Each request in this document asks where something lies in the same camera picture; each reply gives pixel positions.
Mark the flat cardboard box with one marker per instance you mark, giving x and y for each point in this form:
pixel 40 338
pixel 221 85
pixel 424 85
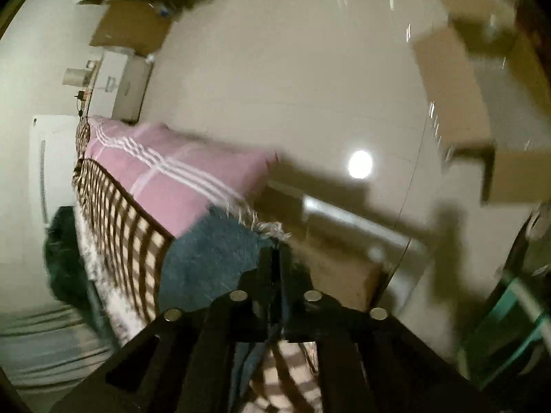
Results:
pixel 131 26

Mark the teal plastic stool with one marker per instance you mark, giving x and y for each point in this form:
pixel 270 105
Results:
pixel 503 322

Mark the small white cabinet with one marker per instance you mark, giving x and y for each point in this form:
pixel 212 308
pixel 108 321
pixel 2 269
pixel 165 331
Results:
pixel 125 86

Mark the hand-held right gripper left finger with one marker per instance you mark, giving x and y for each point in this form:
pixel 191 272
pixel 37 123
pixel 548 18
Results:
pixel 263 266

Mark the brown checkered blanket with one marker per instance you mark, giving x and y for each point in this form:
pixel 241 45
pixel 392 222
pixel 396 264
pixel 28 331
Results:
pixel 125 249

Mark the tall white cabinet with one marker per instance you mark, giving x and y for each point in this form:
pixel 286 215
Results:
pixel 54 159

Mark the large open cardboard box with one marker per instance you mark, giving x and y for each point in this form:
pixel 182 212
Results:
pixel 456 90

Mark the grey striped bedsheet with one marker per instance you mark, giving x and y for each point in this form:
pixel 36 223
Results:
pixel 47 344

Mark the dark green fuzzy cloth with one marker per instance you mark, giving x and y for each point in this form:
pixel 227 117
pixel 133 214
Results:
pixel 64 254

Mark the blue fluffy towel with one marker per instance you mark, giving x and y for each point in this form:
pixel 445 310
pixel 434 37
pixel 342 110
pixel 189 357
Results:
pixel 202 258

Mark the pink white-striped blanket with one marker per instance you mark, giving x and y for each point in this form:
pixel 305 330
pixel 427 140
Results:
pixel 172 172

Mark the white fuzzy blanket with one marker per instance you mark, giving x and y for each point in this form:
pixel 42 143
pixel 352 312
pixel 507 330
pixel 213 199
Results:
pixel 101 284

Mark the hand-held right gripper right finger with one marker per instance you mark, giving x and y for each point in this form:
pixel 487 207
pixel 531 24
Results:
pixel 287 271

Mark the white cup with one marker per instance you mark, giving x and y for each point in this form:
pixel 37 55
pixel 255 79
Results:
pixel 74 76

